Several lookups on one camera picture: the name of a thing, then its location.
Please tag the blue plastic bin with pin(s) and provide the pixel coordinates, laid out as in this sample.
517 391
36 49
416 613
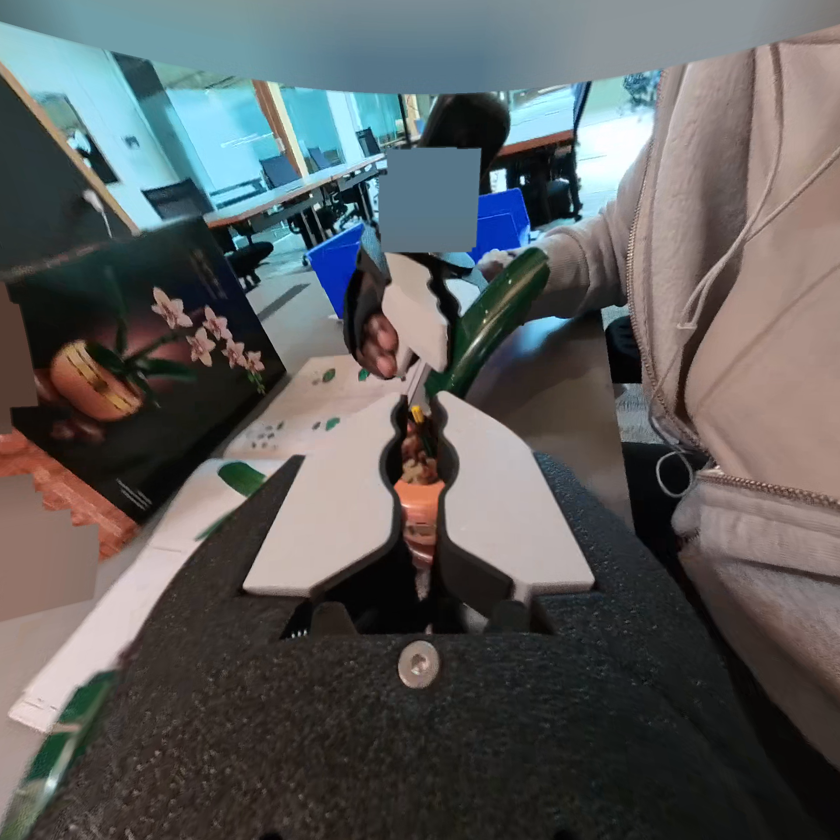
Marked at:
499 226

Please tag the person's right forearm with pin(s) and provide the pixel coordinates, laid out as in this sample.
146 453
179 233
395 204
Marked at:
590 269

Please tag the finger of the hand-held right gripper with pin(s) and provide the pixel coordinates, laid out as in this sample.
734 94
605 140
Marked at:
413 308

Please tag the person's grey hoodie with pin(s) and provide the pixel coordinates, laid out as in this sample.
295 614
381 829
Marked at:
754 328

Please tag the toy brick flower pot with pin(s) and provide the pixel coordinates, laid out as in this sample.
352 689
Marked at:
417 505

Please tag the green toy brick leaf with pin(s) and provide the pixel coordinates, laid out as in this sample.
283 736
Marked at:
65 741
499 308

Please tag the white instruction booklet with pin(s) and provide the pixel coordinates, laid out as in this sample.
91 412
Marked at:
295 400

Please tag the person's right hand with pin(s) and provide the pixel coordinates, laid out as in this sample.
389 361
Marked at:
377 341

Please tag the black chair armrest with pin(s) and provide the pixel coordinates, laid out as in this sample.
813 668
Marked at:
622 348

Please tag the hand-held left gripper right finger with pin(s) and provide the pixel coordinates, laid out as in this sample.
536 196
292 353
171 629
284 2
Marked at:
518 518

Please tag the grey desk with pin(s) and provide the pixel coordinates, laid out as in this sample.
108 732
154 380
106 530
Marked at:
551 394

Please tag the wooden top office desk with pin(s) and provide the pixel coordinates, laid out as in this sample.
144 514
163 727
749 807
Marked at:
295 187
538 139

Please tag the dark orchid print box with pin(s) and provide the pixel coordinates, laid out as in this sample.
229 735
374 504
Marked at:
164 407

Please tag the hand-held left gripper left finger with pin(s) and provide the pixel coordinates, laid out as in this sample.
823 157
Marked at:
321 518

